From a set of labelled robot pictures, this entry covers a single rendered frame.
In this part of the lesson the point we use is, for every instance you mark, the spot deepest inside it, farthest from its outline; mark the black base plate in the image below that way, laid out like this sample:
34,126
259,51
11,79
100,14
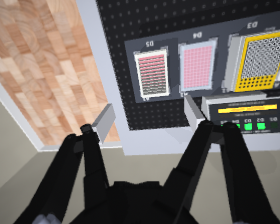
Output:
124,20

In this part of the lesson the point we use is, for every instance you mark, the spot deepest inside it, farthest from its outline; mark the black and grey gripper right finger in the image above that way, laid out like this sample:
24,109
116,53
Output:
247,199

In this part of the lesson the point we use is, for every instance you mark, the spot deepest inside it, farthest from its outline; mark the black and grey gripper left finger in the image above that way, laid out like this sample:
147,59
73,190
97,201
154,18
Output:
51,199

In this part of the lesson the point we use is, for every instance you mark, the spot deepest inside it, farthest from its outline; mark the pink and pale blue well plate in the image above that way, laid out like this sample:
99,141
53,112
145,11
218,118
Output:
196,61

